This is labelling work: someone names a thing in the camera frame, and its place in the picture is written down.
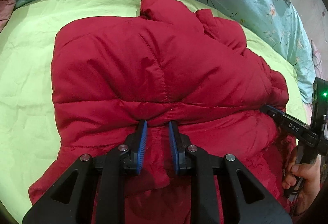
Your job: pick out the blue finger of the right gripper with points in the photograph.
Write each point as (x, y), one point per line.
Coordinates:
(272, 111)

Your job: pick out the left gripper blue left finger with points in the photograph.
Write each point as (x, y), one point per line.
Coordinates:
(121, 163)

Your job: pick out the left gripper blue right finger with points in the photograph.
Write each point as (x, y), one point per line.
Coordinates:
(194, 162)

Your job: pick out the red quilted puffer jacket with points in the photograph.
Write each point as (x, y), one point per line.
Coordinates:
(169, 63)

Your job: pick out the person's right hand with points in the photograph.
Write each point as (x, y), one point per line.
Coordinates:
(311, 175)

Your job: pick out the green bed sheet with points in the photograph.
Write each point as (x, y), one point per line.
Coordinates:
(29, 137)

